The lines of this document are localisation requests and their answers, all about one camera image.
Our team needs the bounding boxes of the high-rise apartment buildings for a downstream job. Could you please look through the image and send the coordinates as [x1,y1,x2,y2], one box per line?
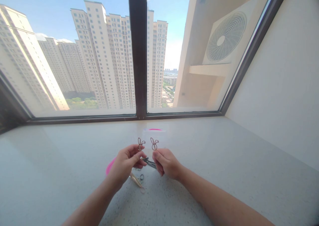
[0,0,169,111]

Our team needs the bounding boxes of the pink round lid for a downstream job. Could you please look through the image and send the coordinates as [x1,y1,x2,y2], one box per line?
[105,156,118,177]

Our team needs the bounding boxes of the dark window frame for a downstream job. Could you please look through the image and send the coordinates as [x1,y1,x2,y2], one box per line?
[0,0,291,134]

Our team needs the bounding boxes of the gold hair clip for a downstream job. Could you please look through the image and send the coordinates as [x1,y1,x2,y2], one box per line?
[129,172,144,188]

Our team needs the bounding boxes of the outdoor air conditioner unit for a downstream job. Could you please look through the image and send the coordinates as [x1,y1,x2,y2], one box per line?
[202,0,260,65]

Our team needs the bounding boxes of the person's left hand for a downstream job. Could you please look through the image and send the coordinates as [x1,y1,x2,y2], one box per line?
[106,143,148,187]

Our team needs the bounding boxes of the black hair clips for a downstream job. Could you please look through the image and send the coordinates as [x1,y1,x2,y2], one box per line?
[140,157,158,170]

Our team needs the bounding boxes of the person's right hand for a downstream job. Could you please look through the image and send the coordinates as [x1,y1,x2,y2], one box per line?
[152,148,185,181]

